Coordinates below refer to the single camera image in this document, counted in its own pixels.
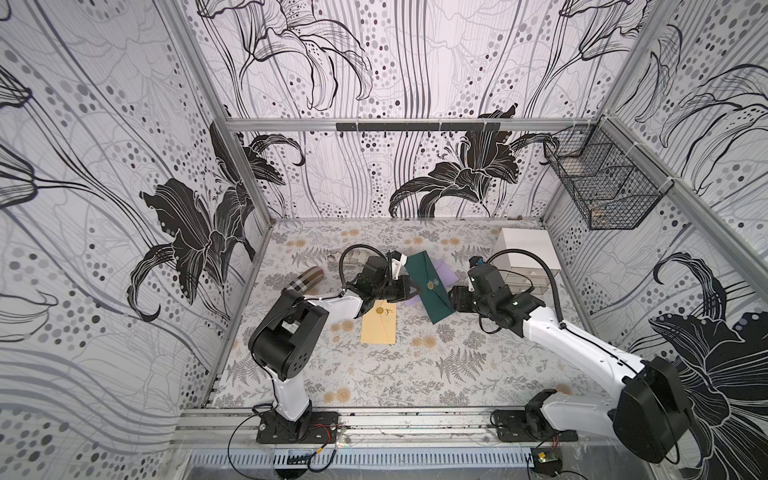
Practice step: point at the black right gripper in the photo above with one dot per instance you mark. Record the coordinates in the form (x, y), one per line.
(466, 299)

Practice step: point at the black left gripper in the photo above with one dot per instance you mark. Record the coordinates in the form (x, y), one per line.
(402, 292)

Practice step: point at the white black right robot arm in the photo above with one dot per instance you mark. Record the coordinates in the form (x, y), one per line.
(645, 407)

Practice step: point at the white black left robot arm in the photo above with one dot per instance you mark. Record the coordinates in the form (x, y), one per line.
(284, 341)

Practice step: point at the plaid cylindrical case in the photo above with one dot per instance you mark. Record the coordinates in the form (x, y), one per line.
(304, 282)

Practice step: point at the small electronics board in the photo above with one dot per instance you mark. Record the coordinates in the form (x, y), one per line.
(544, 462)

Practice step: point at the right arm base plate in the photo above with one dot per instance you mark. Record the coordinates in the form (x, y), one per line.
(515, 426)

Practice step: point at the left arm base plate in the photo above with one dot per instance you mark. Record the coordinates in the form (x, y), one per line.
(313, 427)

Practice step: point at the black bar on rail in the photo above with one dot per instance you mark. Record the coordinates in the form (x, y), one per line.
(402, 126)

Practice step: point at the black wire wall basket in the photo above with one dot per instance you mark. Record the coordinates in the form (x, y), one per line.
(602, 177)

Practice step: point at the white perforated cable duct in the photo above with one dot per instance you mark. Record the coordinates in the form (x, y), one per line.
(370, 458)

